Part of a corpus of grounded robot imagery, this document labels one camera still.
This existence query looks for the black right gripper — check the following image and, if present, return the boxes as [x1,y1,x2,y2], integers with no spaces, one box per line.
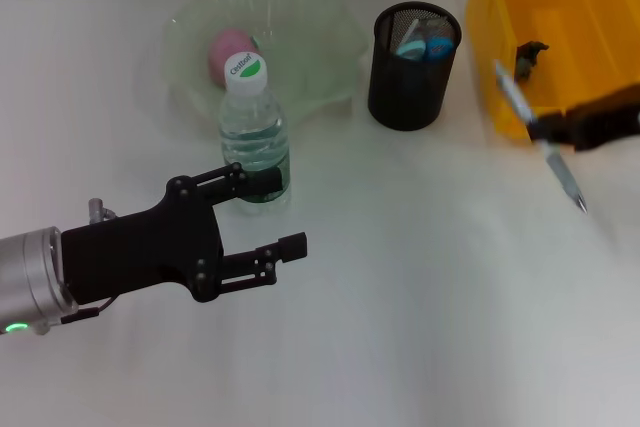
[530,83,640,153]

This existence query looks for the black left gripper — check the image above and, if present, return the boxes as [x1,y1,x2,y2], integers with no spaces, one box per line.
[58,161,309,307]

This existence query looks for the silver ballpoint pen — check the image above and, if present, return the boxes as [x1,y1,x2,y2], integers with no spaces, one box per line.
[492,58,590,215]

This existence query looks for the green plastic wrapper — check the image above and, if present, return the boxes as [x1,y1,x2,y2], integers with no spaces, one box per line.
[514,39,552,84]

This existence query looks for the clear water bottle green label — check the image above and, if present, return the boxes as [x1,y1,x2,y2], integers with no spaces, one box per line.
[217,51,293,207]

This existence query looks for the blue scissors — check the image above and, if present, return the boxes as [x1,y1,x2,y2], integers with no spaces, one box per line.
[395,33,455,63]

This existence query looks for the transparent plastic ruler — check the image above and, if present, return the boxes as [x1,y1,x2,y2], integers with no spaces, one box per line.
[401,15,450,46]

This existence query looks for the black mesh pen holder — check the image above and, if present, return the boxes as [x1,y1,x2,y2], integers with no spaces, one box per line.
[367,0,463,132]

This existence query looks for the green glass fruit plate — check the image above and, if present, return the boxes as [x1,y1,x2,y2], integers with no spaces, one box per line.
[160,0,372,138]

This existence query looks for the yellow plastic bin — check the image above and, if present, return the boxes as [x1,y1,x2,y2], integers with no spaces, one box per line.
[465,0,640,140]

